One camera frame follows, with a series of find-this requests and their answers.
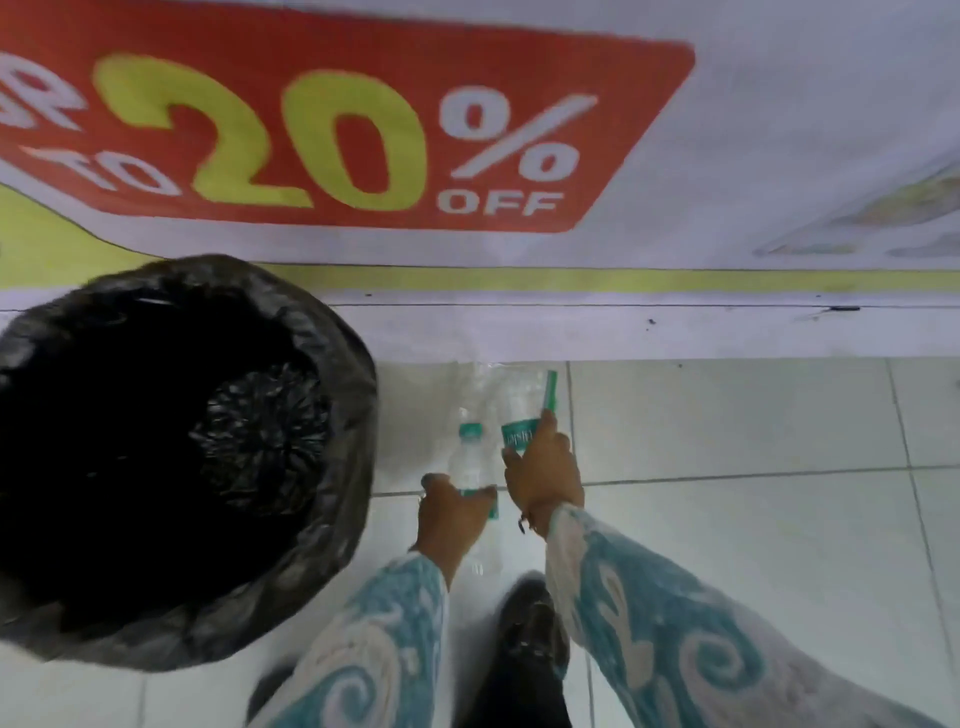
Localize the person's left forearm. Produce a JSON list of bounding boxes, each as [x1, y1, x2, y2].
[[253, 551, 453, 728]]

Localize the person's black trouser leg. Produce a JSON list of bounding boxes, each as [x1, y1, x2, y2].
[[471, 666, 573, 728]]

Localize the person's left hand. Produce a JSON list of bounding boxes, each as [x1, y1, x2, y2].
[[410, 472, 500, 588]]

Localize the clear plastic bottle green label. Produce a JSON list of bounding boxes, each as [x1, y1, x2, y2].
[[448, 408, 506, 577], [480, 363, 561, 456]]

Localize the black bin with bag liner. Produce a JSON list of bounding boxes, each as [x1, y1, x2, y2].
[[0, 253, 381, 673]]

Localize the white banner with red panel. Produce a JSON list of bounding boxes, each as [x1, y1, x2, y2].
[[0, 0, 960, 310]]

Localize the person's right forearm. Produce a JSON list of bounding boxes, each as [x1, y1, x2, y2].
[[543, 502, 948, 728]]

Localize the person's right hand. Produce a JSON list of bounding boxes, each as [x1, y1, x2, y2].
[[501, 408, 586, 535]]

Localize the black shoe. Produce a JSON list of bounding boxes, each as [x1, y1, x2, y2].
[[247, 663, 303, 721], [493, 573, 573, 678]]

